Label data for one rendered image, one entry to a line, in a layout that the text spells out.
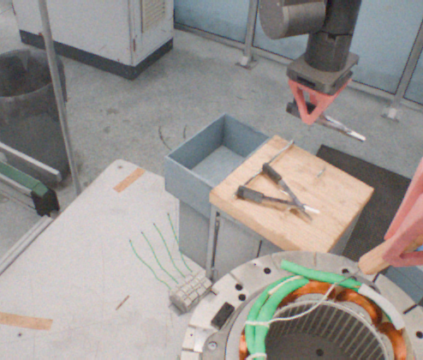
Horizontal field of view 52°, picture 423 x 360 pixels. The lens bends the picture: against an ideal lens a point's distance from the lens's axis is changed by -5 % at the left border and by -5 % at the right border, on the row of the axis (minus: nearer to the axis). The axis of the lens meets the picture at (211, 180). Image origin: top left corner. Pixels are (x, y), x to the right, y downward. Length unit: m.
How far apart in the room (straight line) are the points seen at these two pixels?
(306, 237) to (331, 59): 0.26
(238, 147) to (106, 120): 1.75
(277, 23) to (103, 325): 0.63
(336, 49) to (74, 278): 0.67
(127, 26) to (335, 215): 2.14
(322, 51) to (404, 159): 2.08
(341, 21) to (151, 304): 0.62
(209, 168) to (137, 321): 0.32
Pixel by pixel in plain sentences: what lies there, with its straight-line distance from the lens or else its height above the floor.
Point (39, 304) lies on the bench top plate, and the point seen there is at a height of 0.78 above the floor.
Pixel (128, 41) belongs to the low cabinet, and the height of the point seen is 0.28.
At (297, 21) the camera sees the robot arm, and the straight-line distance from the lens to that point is 0.54.
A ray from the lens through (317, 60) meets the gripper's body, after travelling 0.61.
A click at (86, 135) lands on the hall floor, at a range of 2.50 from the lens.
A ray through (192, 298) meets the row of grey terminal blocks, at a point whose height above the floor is 0.82.
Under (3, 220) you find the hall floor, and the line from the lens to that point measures 2.18.
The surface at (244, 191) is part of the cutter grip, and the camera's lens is 0.68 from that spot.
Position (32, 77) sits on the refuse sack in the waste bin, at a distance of 2.23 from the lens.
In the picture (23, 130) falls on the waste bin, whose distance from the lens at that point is 1.99.
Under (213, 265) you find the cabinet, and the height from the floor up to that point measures 0.86.
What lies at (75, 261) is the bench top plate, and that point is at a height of 0.78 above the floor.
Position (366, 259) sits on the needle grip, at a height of 1.30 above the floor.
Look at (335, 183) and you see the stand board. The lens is 0.76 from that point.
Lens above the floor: 1.58
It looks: 46 degrees down
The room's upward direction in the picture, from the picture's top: 5 degrees clockwise
